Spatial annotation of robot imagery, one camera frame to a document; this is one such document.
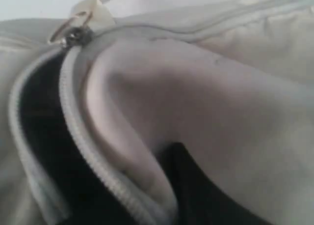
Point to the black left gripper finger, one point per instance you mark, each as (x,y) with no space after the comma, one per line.
(200,202)

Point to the cream fabric duffel bag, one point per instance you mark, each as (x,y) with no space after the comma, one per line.
(87,105)

